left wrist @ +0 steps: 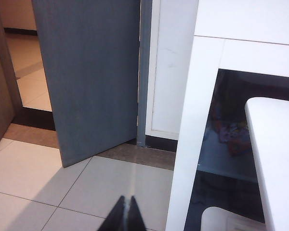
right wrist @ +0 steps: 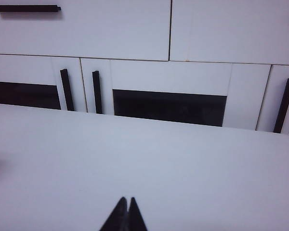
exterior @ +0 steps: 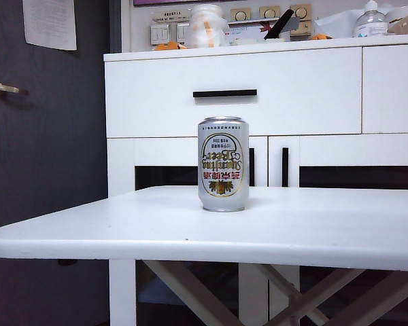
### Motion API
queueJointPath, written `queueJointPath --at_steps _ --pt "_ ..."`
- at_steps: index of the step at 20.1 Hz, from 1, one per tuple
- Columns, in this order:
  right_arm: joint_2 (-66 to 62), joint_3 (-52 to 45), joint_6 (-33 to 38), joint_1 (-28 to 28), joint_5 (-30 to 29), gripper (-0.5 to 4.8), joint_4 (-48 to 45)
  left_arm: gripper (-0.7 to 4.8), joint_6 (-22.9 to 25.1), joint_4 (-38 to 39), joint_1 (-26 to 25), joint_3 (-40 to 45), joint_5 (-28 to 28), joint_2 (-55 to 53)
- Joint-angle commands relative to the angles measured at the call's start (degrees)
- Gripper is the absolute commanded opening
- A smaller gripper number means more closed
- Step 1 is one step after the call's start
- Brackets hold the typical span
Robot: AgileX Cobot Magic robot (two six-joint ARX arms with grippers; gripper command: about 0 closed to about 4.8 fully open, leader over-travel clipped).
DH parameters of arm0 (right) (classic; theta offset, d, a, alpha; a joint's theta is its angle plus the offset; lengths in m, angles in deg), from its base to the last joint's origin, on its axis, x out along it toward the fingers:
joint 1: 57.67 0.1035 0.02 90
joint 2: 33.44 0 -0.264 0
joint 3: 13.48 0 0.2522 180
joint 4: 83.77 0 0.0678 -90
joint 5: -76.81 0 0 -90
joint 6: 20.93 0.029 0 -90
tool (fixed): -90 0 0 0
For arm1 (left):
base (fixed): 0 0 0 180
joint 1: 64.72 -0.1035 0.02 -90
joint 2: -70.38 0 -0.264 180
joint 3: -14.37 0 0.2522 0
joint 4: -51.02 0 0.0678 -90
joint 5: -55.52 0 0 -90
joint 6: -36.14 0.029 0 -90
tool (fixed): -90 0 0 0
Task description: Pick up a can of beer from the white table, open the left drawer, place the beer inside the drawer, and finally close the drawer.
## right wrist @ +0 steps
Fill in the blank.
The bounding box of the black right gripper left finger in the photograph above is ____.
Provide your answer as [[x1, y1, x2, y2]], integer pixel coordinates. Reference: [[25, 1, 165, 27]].
[[98, 196, 128, 231]]

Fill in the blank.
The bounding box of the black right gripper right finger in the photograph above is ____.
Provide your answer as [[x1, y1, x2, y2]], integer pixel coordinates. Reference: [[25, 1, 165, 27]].
[[128, 196, 148, 231]]

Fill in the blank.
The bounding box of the white cabinet drawer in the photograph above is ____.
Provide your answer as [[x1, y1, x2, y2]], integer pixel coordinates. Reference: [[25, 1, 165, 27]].
[[0, 0, 172, 61], [170, 0, 289, 66]]

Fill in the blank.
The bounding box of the black drawer bar handle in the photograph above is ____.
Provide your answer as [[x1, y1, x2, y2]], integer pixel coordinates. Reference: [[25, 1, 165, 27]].
[[0, 4, 62, 13]]

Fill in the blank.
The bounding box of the white glass panel cabinet door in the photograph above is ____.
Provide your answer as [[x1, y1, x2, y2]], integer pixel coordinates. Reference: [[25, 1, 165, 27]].
[[80, 57, 272, 132], [255, 64, 289, 140], [0, 54, 88, 113]]

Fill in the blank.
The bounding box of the black door bar handle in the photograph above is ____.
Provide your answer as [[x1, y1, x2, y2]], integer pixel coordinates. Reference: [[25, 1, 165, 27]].
[[92, 70, 104, 115], [273, 78, 289, 134], [60, 68, 75, 112]]

